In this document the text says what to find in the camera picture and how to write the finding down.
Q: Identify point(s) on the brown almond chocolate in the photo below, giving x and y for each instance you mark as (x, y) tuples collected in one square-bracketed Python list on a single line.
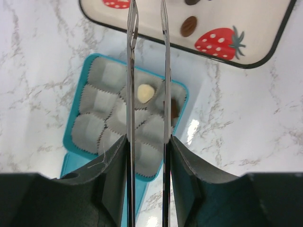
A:
[(188, 27)]

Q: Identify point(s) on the teal tin box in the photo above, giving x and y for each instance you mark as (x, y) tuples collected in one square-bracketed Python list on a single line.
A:
[(98, 114)]

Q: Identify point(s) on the metal tongs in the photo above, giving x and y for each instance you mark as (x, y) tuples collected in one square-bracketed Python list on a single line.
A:
[(132, 34)]

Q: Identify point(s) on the brown square chocolate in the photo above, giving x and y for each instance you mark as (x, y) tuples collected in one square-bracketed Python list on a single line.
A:
[(174, 109)]

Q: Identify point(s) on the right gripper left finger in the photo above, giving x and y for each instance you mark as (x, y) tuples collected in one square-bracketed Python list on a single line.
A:
[(90, 196)]

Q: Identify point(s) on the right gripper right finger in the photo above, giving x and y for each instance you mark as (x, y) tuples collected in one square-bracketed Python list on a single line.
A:
[(206, 196)]

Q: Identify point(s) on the strawberry print tray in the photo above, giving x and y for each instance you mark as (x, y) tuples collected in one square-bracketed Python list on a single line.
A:
[(242, 33)]

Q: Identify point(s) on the white oval chocolate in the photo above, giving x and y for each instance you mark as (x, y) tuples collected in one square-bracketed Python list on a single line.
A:
[(145, 93)]

